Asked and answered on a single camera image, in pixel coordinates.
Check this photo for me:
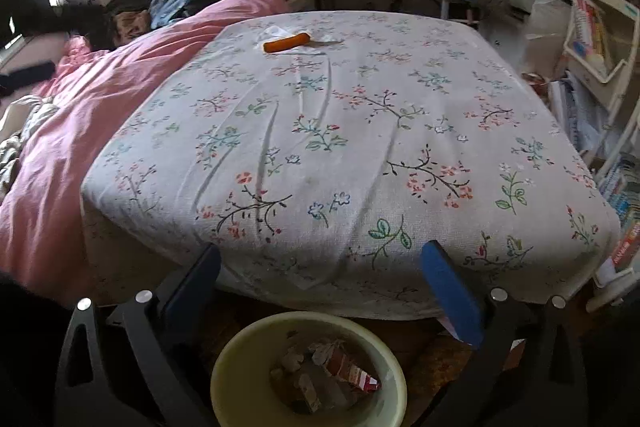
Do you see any red snack wrapper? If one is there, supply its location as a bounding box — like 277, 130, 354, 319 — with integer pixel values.
325, 344, 382, 394

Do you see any crumpled white tissue wad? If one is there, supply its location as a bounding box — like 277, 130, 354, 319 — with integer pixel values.
280, 349, 307, 371

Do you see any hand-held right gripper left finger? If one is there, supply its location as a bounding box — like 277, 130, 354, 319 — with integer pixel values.
54, 243, 223, 427

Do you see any stack of books on floor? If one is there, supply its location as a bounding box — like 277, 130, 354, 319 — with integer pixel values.
595, 152, 640, 273

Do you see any pale green waste bin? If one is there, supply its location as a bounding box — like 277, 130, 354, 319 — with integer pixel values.
210, 311, 408, 427

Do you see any pink blanket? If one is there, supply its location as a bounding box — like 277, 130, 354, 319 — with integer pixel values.
0, 0, 293, 308

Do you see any row of books in trolley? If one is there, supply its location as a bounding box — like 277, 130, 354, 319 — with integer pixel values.
572, 0, 608, 62

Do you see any floral cloth covered table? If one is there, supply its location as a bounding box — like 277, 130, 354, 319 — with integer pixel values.
80, 10, 621, 320

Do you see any white crumpled garment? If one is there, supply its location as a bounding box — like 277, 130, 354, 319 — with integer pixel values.
0, 96, 61, 200

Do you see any white book trolley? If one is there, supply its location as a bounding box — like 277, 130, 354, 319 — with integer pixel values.
562, 0, 640, 188

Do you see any pile of dark clothes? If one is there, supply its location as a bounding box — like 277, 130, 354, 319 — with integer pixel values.
65, 0, 281, 48

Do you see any flat white tissue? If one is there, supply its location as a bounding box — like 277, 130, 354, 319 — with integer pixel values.
255, 27, 346, 56

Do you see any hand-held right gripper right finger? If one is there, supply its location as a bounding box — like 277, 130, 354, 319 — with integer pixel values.
419, 240, 592, 427

